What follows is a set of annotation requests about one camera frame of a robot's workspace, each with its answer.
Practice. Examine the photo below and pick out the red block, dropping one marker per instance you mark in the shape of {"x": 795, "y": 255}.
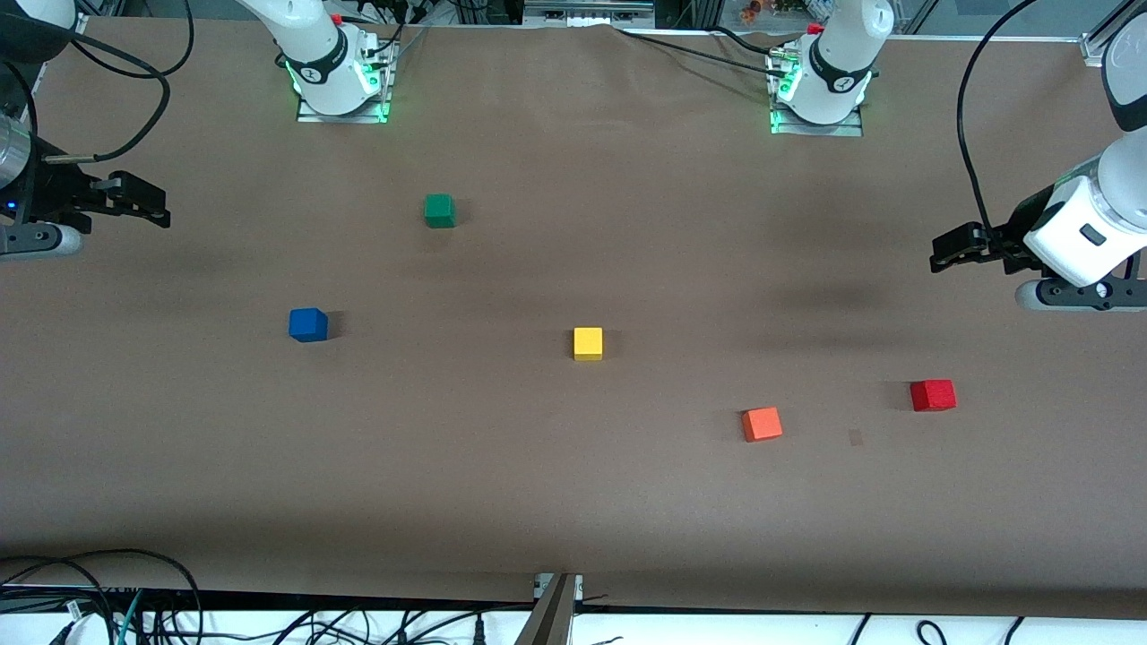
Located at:
{"x": 933, "y": 395}

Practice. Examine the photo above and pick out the green block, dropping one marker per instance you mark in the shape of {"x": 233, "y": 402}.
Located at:
{"x": 439, "y": 210}

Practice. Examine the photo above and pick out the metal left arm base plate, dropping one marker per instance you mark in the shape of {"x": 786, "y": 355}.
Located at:
{"x": 851, "y": 130}

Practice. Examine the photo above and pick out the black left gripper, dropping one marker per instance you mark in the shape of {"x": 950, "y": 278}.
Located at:
{"x": 1005, "y": 243}

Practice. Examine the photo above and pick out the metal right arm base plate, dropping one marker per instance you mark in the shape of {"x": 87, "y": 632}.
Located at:
{"x": 309, "y": 116}

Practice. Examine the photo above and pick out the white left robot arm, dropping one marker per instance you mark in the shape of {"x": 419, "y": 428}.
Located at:
{"x": 847, "y": 45}

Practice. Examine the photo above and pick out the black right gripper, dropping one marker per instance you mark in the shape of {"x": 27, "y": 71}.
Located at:
{"x": 56, "y": 195}

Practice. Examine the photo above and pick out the silver aluminium frame corner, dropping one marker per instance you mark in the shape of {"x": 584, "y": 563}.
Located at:
{"x": 1098, "y": 45}

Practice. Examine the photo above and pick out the silver aluminium frame rail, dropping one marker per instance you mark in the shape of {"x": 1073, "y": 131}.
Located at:
{"x": 587, "y": 11}

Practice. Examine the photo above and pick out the blue block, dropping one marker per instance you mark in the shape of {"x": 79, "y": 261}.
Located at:
{"x": 307, "y": 324}

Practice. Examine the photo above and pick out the orange block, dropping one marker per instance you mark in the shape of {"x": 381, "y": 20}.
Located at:
{"x": 762, "y": 424}

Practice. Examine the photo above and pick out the yellow block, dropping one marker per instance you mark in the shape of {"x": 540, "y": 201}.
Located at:
{"x": 588, "y": 343}

